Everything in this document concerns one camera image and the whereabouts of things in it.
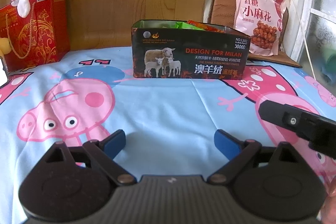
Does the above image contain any bright green snack packet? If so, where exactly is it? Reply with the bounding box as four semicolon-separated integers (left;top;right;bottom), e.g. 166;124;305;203
175;21;203;31

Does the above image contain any person right hand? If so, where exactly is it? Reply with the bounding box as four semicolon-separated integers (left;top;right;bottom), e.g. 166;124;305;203
321;177;336;224

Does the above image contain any Peppa Pig bed sheet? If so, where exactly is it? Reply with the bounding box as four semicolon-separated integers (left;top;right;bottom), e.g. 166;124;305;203
1;47;335;223

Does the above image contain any pink twisted snack bag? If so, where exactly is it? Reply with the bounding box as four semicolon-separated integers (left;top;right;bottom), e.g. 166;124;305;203
234;0;286;56

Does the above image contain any black sheep print box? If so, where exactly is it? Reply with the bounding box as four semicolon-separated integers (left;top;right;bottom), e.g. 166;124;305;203
131;20;251;80

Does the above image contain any smartphone with lit screen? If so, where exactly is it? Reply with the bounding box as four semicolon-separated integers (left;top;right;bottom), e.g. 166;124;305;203
0;57;9;88

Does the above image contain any red orange snack packet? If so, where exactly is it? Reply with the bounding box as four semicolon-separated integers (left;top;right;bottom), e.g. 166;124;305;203
187;20;224;33

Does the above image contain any brown cushioned chair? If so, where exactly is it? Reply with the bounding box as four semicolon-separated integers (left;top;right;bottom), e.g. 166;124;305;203
207;0;302;68

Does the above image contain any red gift bag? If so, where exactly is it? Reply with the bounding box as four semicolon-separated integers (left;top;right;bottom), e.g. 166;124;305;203
1;0;70;72

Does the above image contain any yellow plush chick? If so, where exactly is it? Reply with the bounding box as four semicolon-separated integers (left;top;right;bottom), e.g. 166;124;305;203
0;38;11;55

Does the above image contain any white window frame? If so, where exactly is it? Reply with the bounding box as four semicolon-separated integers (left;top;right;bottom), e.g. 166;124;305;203
290;0;336;63

